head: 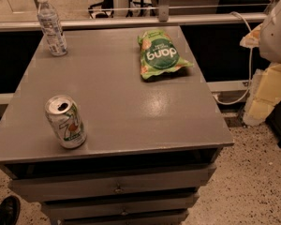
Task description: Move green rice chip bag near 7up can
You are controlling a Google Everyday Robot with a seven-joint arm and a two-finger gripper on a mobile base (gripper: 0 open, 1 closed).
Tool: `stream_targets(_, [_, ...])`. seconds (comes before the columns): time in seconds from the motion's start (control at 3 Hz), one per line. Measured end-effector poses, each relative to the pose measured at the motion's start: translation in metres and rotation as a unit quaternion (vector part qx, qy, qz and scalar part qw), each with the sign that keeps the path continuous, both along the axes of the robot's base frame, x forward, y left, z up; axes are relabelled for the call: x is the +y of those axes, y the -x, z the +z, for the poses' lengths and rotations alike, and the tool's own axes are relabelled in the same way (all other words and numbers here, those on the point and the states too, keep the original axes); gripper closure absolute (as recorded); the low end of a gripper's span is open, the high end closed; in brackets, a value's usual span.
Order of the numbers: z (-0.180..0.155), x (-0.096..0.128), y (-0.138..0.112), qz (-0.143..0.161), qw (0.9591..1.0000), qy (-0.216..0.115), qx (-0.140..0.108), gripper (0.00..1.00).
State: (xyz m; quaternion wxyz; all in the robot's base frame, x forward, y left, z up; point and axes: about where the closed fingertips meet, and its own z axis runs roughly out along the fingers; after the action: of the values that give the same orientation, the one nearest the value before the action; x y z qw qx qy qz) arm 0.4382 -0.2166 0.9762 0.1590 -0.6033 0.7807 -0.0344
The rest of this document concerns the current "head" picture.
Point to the grey drawer cabinet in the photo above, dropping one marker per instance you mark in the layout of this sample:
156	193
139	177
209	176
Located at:
130	124

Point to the clear plastic water bottle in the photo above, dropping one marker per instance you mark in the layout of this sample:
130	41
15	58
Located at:
51	28

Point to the grey metal railing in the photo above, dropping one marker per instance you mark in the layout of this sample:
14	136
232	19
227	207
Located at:
171	21

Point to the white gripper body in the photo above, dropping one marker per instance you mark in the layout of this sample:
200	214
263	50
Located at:
277	32

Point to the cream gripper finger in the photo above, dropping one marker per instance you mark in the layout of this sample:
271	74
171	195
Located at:
264	95
251	40

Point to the black shoe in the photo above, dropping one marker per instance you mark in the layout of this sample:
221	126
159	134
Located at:
10	209

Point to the bottom grey drawer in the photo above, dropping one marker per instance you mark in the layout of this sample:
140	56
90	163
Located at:
170	217

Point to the top grey drawer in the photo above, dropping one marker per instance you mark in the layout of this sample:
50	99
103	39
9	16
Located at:
112	183

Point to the middle grey drawer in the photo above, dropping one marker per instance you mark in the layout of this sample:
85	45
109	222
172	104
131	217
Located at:
121	205

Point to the black office chair base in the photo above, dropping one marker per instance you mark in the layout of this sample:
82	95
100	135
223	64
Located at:
101	9

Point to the green rice chip bag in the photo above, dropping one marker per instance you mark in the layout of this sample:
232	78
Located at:
158	54

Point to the grey drawer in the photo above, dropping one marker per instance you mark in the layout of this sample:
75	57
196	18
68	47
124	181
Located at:
170	217
112	183
121	205

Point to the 7up soda can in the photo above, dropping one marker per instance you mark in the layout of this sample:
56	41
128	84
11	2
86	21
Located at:
64	117

